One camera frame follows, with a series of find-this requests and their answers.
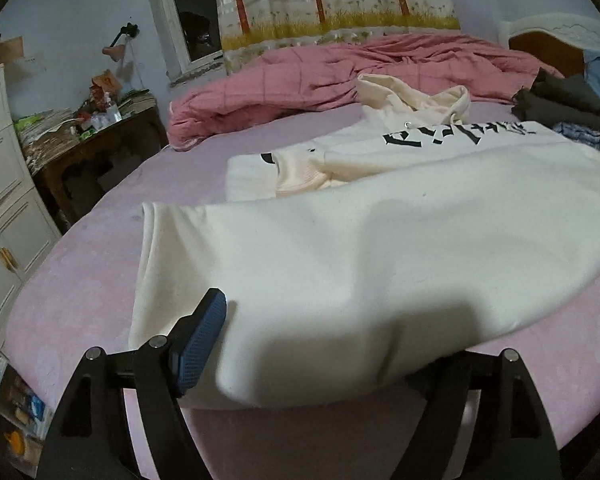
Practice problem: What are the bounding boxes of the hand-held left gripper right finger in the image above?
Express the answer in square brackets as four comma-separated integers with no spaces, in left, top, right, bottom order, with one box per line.
[390,347,563,480]

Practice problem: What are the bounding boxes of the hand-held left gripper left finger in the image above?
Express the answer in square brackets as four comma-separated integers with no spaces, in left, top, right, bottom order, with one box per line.
[37,287,228,480]

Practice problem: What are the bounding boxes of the cream printed hoodie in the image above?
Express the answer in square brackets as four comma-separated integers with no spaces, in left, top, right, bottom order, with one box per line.
[130,74,600,408]

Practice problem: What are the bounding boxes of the dark grey clothes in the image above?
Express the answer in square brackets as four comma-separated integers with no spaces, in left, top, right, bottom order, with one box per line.
[511,67,600,133]

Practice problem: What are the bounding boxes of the colourful packets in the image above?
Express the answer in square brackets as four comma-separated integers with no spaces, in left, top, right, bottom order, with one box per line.
[0,335,53,478]

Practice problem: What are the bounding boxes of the dark wooden table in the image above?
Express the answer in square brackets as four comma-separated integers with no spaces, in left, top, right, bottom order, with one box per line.
[30,105,170,233]

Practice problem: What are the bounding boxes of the white panelled cabinet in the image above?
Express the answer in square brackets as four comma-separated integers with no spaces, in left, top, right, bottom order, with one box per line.
[0,64,63,356]

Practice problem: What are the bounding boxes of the stack of books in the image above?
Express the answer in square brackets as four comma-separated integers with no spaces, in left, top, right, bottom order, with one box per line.
[117,89,157,111]

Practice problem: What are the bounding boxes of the stack of papers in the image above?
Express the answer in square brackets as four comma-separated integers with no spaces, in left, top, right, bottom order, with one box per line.
[14,107,88,161]

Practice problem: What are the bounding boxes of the blue patterned cloth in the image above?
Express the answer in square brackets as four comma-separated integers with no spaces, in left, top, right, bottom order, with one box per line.
[552,120,600,151]

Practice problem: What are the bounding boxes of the orange snack bag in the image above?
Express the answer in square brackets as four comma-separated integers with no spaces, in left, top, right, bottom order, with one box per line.
[90,70,118,106]

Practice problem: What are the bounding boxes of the pink checked quilt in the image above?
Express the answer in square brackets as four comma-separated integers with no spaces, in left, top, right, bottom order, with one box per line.
[167,34,563,151]

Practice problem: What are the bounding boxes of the pink shade desk lamp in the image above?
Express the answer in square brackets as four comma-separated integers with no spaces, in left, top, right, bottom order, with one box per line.
[102,24,141,63]

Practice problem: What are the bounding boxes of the white framed window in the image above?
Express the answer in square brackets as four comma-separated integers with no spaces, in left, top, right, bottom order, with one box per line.
[145,0,226,81]

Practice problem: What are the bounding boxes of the brown cardboard piece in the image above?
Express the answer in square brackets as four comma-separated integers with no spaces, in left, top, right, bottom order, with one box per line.
[0,35,26,66]

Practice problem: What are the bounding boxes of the tree print curtain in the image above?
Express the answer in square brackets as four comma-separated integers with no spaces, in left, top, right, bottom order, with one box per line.
[214,0,461,77]

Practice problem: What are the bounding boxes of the white carved headboard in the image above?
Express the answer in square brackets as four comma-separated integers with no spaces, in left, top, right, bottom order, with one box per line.
[497,14,600,78]

